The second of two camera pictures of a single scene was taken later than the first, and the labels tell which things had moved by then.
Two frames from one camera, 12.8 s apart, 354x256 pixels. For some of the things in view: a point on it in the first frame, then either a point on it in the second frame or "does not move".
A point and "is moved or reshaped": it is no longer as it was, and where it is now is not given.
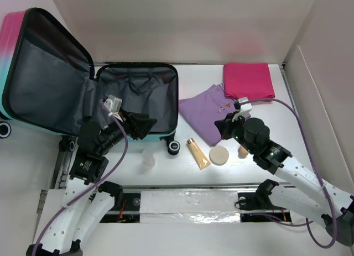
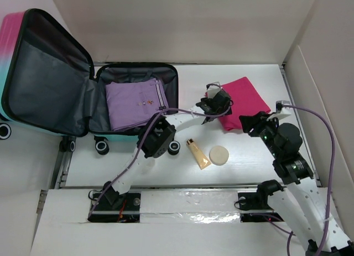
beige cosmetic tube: x=202 y=160 does not move
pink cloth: x=253 y=81 is moved or reshaped
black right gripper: x=228 y=126 to x=254 y=124
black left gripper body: x=131 y=123 to x=208 y=109
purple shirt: x=202 y=111 to x=134 y=104
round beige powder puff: x=218 y=155 does not move
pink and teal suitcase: x=47 y=81 does not move
